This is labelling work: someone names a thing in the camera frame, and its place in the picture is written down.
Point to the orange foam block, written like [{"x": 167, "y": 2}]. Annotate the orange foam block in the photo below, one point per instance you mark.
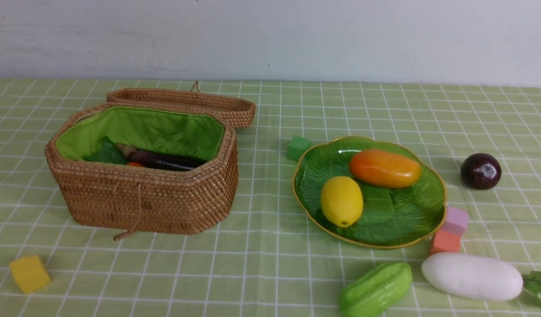
[{"x": 443, "y": 241}]

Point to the orange mango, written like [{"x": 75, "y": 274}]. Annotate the orange mango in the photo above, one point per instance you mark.
[{"x": 385, "y": 169}]

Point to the yellow lemon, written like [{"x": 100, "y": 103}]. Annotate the yellow lemon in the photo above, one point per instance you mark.
[{"x": 342, "y": 201}]

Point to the woven basket lid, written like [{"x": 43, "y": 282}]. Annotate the woven basket lid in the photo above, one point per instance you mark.
[{"x": 236, "y": 112}]

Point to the green glass leaf plate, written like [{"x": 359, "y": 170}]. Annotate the green glass leaf plate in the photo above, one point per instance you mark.
[{"x": 392, "y": 218}]

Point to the light green bitter gourd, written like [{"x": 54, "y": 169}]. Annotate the light green bitter gourd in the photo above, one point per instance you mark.
[{"x": 376, "y": 291}]

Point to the purple eggplant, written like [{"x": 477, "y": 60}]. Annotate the purple eggplant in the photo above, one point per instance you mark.
[{"x": 160, "y": 161}]

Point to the woven wicker basket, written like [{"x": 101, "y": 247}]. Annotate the woven wicker basket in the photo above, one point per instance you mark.
[{"x": 119, "y": 196}]

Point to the green foam cube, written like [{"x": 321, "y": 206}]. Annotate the green foam cube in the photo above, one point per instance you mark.
[{"x": 296, "y": 147}]

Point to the pink foam cube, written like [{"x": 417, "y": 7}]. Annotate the pink foam cube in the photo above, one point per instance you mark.
[{"x": 456, "y": 221}]

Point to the yellow foam cube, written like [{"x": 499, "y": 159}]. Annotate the yellow foam cube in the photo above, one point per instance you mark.
[{"x": 29, "y": 273}]

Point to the dark purple plum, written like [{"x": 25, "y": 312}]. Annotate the dark purple plum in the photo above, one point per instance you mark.
[{"x": 480, "y": 171}]

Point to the white radish with leaves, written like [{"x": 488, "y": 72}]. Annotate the white radish with leaves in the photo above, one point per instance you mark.
[{"x": 480, "y": 278}]

